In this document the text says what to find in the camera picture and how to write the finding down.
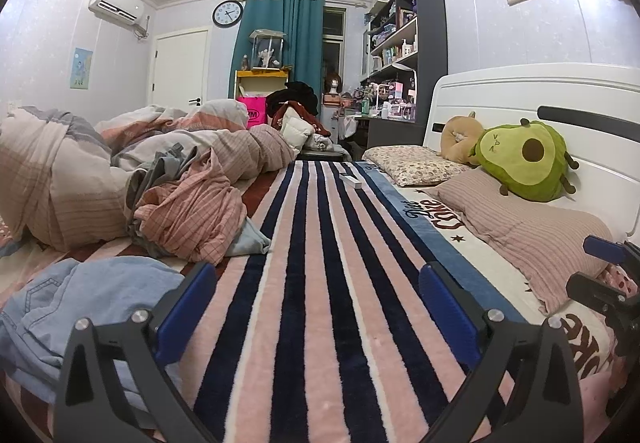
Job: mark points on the striped plush blanket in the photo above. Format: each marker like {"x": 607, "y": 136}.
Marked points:
{"x": 325, "y": 298}

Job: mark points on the glass display case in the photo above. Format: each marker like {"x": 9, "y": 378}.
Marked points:
{"x": 267, "y": 50}

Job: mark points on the pink shopping bag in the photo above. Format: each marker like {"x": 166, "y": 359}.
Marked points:
{"x": 252, "y": 113}

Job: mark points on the teal curtain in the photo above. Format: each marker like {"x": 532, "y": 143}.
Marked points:
{"x": 302, "y": 43}

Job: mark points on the dark red cloth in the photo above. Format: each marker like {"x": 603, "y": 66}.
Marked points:
{"x": 295, "y": 109}

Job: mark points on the white bed headboard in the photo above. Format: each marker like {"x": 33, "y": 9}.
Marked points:
{"x": 490, "y": 93}

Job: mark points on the wig on mannequin head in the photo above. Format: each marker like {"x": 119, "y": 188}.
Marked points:
{"x": 333, "y": 84}

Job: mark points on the brown plush toy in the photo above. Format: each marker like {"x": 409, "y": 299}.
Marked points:
{"x": 452, "y": 140}

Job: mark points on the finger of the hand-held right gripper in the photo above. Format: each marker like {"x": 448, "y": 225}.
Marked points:
{"x": 605, "y": 247}
{"x": 592, "y": 290}

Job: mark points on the yellow shelf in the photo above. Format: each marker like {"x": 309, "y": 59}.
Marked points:
{"x": 262, "y": 74}

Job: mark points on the pink grey bundled duvet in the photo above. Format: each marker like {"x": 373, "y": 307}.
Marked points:
{"x": 50, "y": 183}

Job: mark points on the light blue denim pants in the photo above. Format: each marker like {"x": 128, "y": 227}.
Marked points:
{"x": 75, "y": 298}

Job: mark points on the green avocado plush toy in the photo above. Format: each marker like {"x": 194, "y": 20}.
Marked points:
{"x": 515, "y": 173}

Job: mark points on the pink checked garment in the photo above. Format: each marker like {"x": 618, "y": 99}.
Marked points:
{"x": 190, "y": 213}

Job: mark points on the white air conditioner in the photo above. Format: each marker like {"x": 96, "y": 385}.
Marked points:
{"x": 117, "y": 3}

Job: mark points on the black clothes pile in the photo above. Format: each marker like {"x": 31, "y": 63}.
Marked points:
{"x": 300, "y": 95}

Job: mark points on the grey garment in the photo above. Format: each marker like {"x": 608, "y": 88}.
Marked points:
{"x": 160, "y": 168}

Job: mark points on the small white box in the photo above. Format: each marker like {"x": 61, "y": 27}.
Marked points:
{"x": 351, "y": 180}

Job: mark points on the pale blue cloth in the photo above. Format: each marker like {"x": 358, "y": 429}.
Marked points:
{"x": 250, "y": 240}

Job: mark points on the dark tall bookshelf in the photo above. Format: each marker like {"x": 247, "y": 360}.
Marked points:
{"x": 430, "y": 48}

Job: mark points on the dark stool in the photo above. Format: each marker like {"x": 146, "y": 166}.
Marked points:
{"x": 325, "y": 154}

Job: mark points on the floral pillow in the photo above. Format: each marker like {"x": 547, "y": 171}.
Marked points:
{"x": 415, "y": 165}

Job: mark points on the small blue wall poster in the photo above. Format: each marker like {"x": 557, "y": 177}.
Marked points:
{"x": 80, "y": 68}

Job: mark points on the window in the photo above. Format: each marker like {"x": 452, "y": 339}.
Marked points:
{"x": 334, "y": 28}

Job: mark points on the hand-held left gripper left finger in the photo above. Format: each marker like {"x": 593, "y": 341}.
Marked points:
{"x": 185, "y": 313}

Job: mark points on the white door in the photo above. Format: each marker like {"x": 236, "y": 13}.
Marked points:
{"x": 180, "y": 68}

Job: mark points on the beige ribbed pillow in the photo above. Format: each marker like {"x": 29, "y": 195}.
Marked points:
{"x": 525, "y": 233}

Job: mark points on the white cushion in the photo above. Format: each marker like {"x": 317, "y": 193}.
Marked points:
{"x": 295, "y": 130}

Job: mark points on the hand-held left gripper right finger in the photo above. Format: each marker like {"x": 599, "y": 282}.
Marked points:
{"x": 447, "y": 313}

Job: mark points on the round black wall clock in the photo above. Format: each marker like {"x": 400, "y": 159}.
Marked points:
{"x": 227, "y": 13}

